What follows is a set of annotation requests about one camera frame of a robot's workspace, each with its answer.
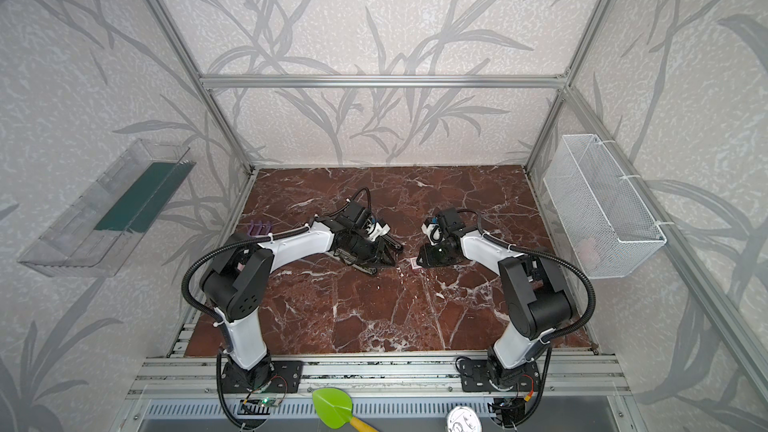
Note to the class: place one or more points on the white wire mesh basket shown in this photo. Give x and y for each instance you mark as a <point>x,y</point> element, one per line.
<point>594,197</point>

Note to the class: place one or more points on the clear plastic wall bin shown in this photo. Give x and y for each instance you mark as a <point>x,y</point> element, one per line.
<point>97,233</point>

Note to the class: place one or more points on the green plastic scoop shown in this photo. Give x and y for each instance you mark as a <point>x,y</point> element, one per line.
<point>334,407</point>

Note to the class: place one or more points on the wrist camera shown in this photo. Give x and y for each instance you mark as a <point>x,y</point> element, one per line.
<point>432,230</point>
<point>377,229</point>

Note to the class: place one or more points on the white black stapler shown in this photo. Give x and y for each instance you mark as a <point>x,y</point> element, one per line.
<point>343,255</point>

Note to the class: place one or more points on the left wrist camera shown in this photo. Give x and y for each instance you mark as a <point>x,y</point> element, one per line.
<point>377,229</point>

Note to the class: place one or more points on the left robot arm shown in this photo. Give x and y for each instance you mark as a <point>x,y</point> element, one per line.
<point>229,283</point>

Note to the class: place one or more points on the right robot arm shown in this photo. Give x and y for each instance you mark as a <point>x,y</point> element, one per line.
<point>547,297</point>

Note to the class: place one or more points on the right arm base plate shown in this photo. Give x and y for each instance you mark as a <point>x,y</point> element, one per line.
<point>485,375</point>

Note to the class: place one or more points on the aluminium front rail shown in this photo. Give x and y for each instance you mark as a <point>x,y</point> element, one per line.
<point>442,374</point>

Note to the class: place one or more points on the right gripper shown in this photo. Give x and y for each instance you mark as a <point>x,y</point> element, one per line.
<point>435,255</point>

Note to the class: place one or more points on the purple plastic tool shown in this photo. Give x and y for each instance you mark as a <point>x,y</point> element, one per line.
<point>259,228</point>

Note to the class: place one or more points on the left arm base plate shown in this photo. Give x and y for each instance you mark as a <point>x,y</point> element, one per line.
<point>281,377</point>

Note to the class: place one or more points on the pink object in basket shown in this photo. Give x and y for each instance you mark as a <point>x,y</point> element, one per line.
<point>588,253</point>

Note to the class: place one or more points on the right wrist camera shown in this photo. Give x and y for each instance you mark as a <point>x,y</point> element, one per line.
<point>432,230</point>

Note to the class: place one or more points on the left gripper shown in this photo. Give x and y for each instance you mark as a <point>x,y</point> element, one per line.
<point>372,250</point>

